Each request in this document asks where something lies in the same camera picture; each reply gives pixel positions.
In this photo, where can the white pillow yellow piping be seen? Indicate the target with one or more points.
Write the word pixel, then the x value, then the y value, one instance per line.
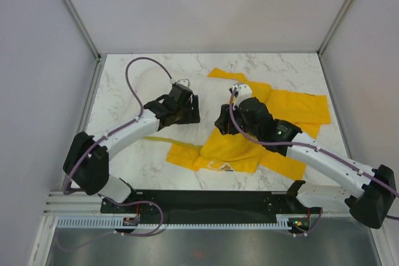
pixel 212 93

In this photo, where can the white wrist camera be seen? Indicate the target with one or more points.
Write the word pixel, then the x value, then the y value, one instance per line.
pixel 184 82
pixel 240 92

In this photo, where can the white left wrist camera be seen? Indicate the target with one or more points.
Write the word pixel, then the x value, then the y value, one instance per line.
pixel 184 82

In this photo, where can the aluminium corner post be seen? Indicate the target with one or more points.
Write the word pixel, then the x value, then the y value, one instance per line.
pixel 345 7
pixel 73 13

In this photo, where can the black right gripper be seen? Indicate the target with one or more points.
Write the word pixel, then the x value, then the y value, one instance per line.
pixel 222 121

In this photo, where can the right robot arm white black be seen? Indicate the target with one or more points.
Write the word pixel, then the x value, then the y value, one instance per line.
pixel 371 191

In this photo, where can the white slotted cable duct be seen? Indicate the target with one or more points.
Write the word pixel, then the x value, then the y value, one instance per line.
pixel 118 222

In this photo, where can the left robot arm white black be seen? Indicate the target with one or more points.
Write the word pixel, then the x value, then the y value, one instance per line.
pixel 86 166

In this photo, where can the aluminium front frame rail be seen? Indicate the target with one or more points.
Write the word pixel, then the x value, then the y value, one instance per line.
pixel 329 198

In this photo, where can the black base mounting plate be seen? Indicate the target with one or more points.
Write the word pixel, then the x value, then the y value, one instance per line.
pixel 222 207

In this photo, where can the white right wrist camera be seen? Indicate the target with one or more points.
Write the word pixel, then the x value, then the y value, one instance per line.
pixel 240 92

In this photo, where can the right aluminium corner post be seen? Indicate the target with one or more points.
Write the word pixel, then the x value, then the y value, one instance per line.
pixel 345 7

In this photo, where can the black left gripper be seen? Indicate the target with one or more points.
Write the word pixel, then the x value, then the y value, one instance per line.
pixel 193 116

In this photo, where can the left aluminium corner post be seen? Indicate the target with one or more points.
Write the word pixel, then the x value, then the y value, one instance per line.
pixel 73 13

